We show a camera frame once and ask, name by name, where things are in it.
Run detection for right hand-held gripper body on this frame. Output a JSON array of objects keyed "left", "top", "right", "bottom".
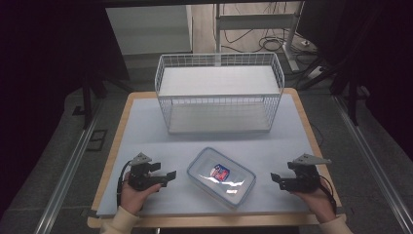
[{"left": 280, "top": 153, "right": 332, "bottom": 193}]

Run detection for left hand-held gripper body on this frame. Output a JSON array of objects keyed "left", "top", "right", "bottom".
[{"left": 127, "top": 152, "right": 164, "bottom": 192}]

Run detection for clear plastic food container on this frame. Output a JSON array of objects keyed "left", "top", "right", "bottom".
[{"left": 186, "top": 146, "right": 257, "bottom": 210}]

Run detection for white wire shelf rack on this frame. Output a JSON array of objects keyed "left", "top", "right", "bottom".
[{"left": 154, "top": 52, "right": 286, "bottom": 136}]

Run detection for person's left hand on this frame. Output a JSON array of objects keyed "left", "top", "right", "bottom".
[{"left": 120, "top": 171, "right": 163, "bottom": 216}]

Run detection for person's right hand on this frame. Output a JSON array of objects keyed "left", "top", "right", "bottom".
[{"left": 290, "top": 178, "right": 338, "bottom": 225}]

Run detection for pale blue table mat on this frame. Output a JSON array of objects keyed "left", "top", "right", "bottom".
[{"left": 95, "top": 93, "right": 321, "bottom": 218}]

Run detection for wooden table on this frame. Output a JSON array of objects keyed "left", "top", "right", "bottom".
[{"left": 86, "top": 87, "right": 347, "bottom": 229}]

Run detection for black floor socket plate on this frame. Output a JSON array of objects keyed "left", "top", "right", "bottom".
[{"left": 86, "top": 129, "right": 108, "bottom": 152}]

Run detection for black stand leg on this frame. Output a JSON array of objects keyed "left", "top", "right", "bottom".
[
  {"left": 80, "top": 69, "right": 109, "bottom": 131},
  {"left": 330, "top": 61, "right": 362, "bottom": 127}
]

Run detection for white power strip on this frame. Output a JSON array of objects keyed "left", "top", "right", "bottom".
[{"left": 306, "top": 65, "right": 326, "bottom": 81}]

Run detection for white cabinet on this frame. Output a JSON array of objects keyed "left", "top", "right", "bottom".
[{"left": 104, "top": 4, "right": 194, "bottom": 57}]

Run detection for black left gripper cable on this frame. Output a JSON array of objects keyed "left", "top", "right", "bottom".
[{"left": 116, "top": 161, "right": 132, "bottom": 209}]

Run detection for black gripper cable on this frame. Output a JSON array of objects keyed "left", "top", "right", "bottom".
[
  {"left": 319, "top": 175, "right": 338, "bottom": 215},
  {"left": 116, "top": 161, "right": 132, "bottom": 209}
]

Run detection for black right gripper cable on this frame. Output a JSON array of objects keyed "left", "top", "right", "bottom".
[{"left": 319, "top": 175, "right": 338, "bottom": 215}]

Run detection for metal floor rail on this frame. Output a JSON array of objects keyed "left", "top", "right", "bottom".
[
  {"left": 33, "top": 105, "right": 102, "bottom": 234},
  {"left": 331, "top": 95, "right": 413, "bottom": 234}
]

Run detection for black floor cables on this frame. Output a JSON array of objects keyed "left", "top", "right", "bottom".
[{"left": 223, "top": 27, "right": 295, "bottom": 54}]

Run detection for white metal desk frame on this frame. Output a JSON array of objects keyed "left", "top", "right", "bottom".
[{"left": 213, "top": 0, "right": 307, "bottom": 73}]

